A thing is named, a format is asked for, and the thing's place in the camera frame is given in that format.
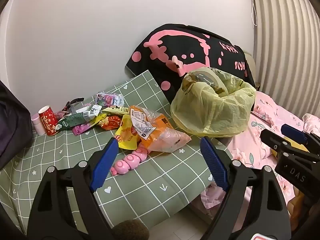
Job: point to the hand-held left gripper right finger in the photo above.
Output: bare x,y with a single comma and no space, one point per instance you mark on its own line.
215,165

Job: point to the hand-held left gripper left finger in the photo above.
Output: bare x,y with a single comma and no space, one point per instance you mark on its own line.
105,165

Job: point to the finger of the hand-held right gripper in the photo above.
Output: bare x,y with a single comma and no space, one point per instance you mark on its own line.
293,131
275,141

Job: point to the long pink wrapper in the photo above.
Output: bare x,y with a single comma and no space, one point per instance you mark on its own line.
82,129

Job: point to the yellow-lined waste bin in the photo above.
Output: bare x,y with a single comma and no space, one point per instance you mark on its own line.
212,110

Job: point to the green and white wrapper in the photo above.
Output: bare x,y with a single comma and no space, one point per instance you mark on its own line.
72,120

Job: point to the purple and silver packet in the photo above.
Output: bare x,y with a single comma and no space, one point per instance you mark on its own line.
110,100

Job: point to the person's right forearm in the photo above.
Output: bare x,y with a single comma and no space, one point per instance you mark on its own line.
295,205

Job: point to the yellow cushion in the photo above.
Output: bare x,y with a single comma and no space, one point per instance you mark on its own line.
274,153

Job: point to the pink floral bed sheet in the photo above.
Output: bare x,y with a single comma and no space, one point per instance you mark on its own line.
252,142

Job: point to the pink caterpillar toy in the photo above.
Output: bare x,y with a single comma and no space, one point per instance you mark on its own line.
127,163

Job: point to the yellow snack wrapper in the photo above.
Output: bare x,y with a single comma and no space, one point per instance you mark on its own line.
126,137

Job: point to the red snack wrapper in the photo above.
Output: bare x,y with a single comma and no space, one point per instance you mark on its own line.
111,122

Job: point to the green checked cloth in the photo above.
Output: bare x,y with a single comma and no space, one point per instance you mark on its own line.
150,185

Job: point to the pale yellow wrapper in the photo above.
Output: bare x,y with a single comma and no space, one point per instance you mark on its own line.
116,110

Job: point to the white and silver wrapper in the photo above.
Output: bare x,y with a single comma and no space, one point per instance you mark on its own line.
87,110

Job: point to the orange plastic bag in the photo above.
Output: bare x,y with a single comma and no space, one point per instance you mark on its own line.
160,132

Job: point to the crumpled pink wrapper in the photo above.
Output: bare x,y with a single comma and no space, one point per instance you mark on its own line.
59,115

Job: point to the dark pink and black wrapper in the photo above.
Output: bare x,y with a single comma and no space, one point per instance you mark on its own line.
72,103

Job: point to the red paper cup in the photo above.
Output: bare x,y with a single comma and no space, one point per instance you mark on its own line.
48,121

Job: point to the beige headboard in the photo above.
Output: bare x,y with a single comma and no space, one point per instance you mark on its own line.
251,67

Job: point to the pink plastic bottle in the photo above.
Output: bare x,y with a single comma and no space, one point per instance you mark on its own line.
37,125

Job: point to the striped beige curtain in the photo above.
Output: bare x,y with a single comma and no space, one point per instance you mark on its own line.
287,42

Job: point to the dark bag at left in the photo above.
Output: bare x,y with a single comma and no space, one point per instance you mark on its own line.
12,130

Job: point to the black and pink blanket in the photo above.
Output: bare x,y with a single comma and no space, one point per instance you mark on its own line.
175,52

